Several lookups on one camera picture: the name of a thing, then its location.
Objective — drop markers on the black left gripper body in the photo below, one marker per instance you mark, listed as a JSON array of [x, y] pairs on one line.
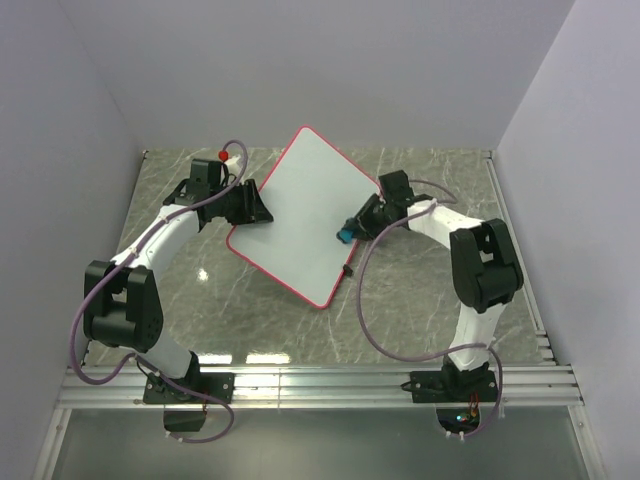
[[231, 204]]

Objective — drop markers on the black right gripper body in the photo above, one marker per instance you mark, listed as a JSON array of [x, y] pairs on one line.
[[374, 216]]

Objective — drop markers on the blue whiteboard eraser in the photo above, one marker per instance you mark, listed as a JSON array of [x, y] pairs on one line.
[[345, 235]]

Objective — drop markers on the pink framed whiteboard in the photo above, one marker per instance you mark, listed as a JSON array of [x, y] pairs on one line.
[[310, 192]]

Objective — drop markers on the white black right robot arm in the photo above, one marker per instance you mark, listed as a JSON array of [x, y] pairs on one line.
[[486, 274]]

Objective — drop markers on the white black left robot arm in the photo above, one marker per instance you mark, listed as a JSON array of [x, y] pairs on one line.
[[122, 308]]

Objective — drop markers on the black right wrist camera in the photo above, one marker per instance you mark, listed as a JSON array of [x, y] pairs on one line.
[[396, 189]]

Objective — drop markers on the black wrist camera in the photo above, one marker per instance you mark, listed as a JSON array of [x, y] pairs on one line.
[[205, 176], [396, 189]]

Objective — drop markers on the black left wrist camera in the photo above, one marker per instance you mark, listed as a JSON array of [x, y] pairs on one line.
[[205, 176]]

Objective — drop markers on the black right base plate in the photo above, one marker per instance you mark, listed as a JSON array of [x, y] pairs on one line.
[[439, 387]]

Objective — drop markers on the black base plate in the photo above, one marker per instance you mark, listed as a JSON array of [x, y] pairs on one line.
[[439, 387], [218, 385]]

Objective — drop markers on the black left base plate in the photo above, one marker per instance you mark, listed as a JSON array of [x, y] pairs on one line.
[[218, 385]]

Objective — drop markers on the aluminium right side rail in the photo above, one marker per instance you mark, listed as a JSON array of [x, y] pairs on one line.
[[542, 338]]

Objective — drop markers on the aluminium front rail frame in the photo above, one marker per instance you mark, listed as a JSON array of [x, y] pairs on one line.
[[282, 387]]

